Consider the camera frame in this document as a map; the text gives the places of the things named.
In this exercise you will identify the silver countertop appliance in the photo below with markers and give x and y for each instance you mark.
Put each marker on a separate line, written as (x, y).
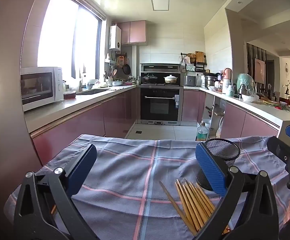
(190, 80)

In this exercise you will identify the framed wall picture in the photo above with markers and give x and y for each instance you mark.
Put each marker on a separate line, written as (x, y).
(259, 70)

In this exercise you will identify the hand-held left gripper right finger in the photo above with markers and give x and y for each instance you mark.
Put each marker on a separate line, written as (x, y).
(210, 170)

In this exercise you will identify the kitchen window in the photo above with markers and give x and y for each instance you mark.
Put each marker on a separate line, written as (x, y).
(57, 35)

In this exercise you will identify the teal appliance under plastic cover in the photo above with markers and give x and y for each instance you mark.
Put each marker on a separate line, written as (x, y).
(244, 83)

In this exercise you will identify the pink thermos jug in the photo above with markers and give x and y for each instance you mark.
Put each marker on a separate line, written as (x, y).
(227, 73)

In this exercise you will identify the bundle of wooden chopsticks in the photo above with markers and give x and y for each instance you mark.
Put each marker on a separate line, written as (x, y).
(192, 205)

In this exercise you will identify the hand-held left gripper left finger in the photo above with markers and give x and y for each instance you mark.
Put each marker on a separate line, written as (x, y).
(81, 170)

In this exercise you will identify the black wall rack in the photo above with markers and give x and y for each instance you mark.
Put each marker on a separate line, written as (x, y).
(201, 66)

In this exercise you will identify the ceiling light panel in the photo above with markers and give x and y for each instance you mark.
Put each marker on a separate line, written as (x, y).
(160, 1)

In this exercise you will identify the white casserole pot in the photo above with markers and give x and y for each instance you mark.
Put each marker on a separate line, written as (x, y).
(170, 79)

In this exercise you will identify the grey refrigerator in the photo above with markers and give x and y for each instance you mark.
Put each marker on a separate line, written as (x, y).
(2, 105)

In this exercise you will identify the sink faucet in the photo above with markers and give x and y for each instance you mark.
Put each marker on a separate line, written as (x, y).
(80, 86)

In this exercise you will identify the black stove hood unit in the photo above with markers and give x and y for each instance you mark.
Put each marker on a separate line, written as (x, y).
(160, 67)

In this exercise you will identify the pink base cabinets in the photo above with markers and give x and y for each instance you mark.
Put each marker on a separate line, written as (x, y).
(85, 122)
(234, 120)

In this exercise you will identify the oil bottle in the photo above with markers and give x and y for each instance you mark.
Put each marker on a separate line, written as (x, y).
(202, 132)

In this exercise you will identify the grey checked tablecloth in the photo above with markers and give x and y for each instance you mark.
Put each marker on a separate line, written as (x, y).
(135, 167)

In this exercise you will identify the black wok with lid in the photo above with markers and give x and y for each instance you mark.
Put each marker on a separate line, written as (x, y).
(149, 78)

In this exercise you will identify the pink wall cabinets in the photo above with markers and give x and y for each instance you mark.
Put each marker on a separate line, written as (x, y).
(135, 31)

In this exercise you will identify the black mesh utensil holder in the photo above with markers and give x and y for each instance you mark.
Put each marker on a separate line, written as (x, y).
(225, 150)

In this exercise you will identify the wooden cutting boards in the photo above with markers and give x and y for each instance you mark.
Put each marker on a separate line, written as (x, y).
(200, 56)

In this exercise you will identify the black hanging frying pan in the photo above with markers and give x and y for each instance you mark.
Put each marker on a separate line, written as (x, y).
(126, 69)

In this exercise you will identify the white wall water heater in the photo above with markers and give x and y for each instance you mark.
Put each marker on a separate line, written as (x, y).
(115, 37)

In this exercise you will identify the white kitchen countertop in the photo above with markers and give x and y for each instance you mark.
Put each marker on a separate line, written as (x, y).
(85, 102)

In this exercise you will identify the stainless steel pot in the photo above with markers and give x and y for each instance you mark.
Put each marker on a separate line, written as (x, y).
(211, 80)

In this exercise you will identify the white microwave oven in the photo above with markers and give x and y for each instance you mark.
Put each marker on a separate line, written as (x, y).
(37, 87)

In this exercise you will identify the green tissue box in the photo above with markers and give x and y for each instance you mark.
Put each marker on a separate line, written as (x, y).
(190, 68)

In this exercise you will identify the black built-in oven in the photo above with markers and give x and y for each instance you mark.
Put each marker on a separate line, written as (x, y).
(160, 105)

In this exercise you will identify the white bowl with plastic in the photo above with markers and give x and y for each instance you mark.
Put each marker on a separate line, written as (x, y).
(249, 98)

